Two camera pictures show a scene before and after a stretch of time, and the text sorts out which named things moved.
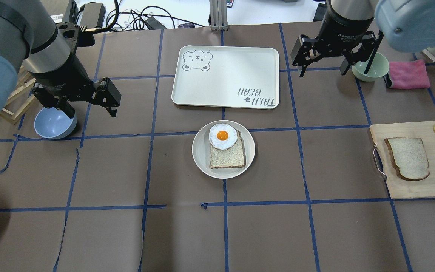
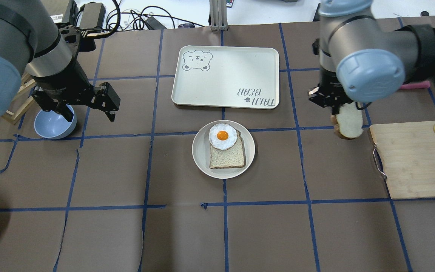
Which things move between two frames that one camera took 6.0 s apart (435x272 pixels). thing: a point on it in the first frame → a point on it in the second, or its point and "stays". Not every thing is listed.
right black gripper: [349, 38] → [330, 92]
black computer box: [91, 15] stays
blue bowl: [52, 123] stays
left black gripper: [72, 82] stays
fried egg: [222, 136] stays
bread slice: [408, 157] → [348, 123]
